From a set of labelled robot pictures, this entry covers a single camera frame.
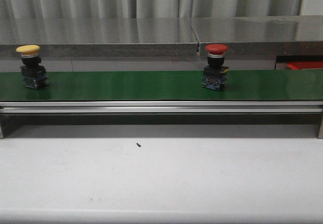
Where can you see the right grey stone slab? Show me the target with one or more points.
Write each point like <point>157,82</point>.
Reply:
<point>261,36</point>

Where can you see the red plastic tray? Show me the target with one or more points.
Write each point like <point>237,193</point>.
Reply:
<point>305,65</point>

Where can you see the left grey stone slab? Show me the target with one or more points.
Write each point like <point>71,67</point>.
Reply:
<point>98,38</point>

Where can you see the aluminium conveyor frame rail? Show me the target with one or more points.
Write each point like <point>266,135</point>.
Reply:
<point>162,107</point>

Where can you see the right steel conveyor leg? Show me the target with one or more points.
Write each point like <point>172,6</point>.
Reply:
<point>318,126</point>

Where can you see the grey stone slab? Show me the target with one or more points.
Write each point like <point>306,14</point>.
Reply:
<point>98,38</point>
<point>261,36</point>

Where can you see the green conveyor belt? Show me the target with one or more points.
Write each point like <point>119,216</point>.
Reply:
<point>166,85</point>

